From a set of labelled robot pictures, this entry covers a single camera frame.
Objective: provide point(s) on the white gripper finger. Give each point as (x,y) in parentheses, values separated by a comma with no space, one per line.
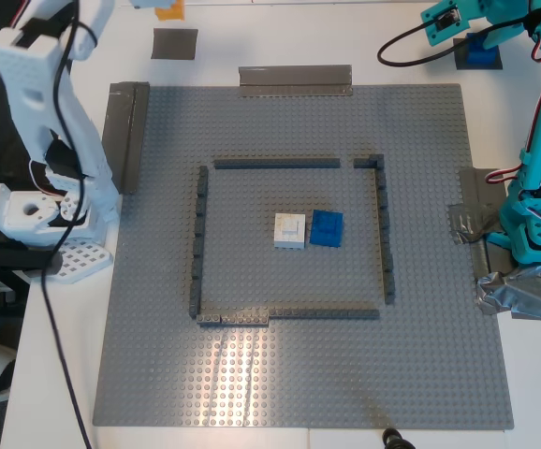
(143,3)

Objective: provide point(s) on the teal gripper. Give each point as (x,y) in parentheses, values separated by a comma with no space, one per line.
(476,11)

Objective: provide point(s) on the blue lego cube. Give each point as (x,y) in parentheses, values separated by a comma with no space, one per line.
(478,55)
(326,229)

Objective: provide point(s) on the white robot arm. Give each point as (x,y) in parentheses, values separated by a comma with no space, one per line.
(32,93)

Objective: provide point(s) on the orange lego cube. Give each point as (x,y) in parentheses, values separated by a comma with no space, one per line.
(170,10)

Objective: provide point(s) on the white lego cube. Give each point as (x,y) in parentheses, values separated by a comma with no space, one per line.
(290,231)

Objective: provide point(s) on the wide grey tape strip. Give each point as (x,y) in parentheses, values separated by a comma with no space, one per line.
(123,135)

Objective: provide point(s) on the long grey tape strip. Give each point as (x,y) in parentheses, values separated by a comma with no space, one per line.
(294,82)

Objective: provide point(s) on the wrinkled grey tape patch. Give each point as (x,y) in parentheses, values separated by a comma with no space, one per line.
(472,220)

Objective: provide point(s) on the crumpled silver tape wad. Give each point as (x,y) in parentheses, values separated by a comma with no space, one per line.
(523,294)

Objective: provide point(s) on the black table clamp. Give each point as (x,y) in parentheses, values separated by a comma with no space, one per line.
(8,259)

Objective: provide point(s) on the grey lego baseplate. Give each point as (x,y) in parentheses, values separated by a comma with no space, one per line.
(298,374)

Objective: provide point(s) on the teal camera box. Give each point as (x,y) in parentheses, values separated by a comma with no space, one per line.
(443,21)

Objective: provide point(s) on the short grey brick wall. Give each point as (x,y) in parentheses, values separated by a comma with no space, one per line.
(369,162)

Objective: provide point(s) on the long grey brick wall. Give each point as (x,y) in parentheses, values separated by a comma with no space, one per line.
(275,164)

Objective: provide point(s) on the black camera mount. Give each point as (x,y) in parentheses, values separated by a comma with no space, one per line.
(397,440)

